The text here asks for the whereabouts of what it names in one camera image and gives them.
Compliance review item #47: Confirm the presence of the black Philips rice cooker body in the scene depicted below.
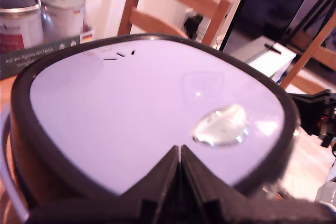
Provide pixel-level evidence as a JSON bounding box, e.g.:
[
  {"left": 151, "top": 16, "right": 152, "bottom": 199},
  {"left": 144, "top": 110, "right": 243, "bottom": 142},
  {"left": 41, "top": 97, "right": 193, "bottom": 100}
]
[{"left": 0, "top": 100, "right": 300, "bottom": 223}]

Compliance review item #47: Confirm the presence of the white flat box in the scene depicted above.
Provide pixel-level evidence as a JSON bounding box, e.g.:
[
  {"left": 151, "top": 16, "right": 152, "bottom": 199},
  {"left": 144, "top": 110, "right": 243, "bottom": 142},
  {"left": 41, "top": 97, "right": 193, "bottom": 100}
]
[{"left": 246, "top": 41, "right": 298, "bottom": 83}]

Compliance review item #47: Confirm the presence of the small black object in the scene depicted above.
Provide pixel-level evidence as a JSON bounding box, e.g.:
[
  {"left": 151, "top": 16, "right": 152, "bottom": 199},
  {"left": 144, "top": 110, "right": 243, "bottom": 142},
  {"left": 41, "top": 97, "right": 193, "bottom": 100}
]
[{"left": 183, "top": 13, "right": 205, "bottom": 40}]

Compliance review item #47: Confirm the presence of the wooden ladder-back chair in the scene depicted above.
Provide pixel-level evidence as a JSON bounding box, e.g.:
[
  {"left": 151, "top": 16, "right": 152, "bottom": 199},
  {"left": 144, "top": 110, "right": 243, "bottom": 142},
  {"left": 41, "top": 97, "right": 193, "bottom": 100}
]
[
  {"left": 117, "top": 0, "right": 234, "bottom": 47},
  {"left": 280, "top": 6, "right": 336, "bottom": 91}
]

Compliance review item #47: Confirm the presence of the small box with flag print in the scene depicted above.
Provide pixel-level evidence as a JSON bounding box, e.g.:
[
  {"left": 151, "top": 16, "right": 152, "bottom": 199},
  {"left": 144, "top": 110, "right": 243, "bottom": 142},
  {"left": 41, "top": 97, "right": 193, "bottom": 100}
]
[{"left": 81, "top": 24, "right": 94, "bottom": 44}]

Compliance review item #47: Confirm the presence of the dark printed cardboard box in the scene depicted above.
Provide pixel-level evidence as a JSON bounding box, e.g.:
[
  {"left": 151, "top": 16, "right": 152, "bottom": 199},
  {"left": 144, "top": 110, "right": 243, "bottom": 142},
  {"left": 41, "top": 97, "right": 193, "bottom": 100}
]
[{"left": 0, "top": 34, "right": 82, "bottom": 80}]

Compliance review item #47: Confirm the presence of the black flat screen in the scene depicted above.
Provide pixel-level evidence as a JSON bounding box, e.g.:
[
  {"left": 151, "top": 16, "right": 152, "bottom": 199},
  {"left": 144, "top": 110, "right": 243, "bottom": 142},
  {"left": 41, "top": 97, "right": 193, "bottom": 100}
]
[{"left": 219, "top": 0, "right": 325, "bottom": 53}]

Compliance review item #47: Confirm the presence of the plain silver tin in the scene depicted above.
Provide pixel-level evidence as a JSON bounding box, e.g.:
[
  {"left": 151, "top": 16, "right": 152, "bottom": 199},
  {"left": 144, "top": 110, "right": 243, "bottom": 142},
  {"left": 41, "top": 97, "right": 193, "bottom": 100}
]
[{"left": 40, "top": 0, "right": 87, "bottom": 40}]

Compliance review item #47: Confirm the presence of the silver tin with red label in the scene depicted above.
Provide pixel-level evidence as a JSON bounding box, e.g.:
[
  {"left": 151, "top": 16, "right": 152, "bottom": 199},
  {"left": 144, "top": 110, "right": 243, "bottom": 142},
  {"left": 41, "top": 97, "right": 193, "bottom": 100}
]
[{"left": 0, "top": 0, "right": 44, "bottom": 56}]

